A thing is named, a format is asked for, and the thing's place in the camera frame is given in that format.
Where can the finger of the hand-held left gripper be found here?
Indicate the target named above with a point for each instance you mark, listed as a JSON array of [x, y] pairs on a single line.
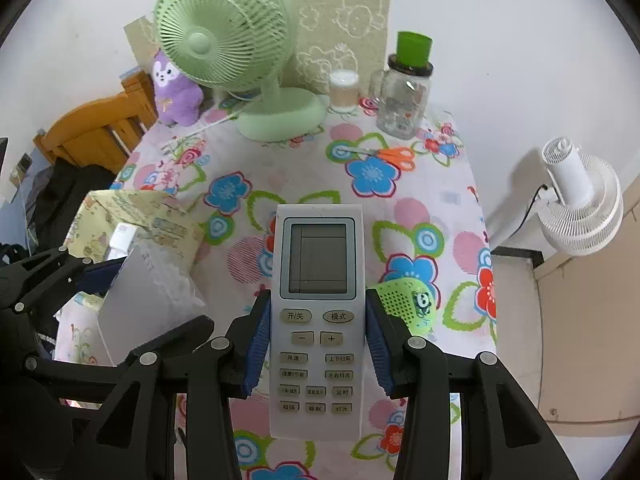
[[100, 277], [185, 332]]

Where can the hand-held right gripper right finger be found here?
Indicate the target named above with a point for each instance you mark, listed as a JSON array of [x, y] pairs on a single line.
[[380, 345]]

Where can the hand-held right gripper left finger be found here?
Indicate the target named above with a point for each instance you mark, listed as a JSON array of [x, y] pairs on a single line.
[[257, 340]]

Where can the yellow printed storage box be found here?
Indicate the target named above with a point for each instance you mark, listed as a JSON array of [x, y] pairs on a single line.
[[150, 210]]

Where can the white remote control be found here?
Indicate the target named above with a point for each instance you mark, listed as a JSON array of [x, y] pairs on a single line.
[[315, 260]]

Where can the green panda speaker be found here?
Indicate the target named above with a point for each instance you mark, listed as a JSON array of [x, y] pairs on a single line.
[[400, 305]]

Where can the white translucent plastic box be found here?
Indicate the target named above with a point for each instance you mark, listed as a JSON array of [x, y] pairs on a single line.
[[145, 300]]

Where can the black clothing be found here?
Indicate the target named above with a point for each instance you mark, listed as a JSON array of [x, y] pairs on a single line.
[[65, 195]]

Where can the floral tablecloth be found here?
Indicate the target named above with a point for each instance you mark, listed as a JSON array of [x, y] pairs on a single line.
[[300, 180]]

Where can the orange scissors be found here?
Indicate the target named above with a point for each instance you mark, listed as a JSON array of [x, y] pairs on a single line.
[[397, 156]]

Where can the purple plush toy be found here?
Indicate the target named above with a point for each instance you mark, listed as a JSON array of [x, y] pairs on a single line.
[[175, 100]]

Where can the beige wooden cabinet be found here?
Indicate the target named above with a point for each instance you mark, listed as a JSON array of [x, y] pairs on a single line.
[[585, 335]]

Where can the white floor fan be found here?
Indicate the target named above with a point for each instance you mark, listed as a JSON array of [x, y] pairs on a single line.
[[575, 220]]

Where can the glass jar with green lid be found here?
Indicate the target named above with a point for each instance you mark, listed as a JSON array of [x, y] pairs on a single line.
[[400, 105]]

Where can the cotton swab container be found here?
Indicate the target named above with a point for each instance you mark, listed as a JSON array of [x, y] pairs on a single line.
[[343, 95]]

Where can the green desk fan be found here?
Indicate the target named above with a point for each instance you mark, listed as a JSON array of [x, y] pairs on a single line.
[[210, 45]]

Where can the wall socket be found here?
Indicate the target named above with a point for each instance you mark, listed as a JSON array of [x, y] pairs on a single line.
[[25, 162]]

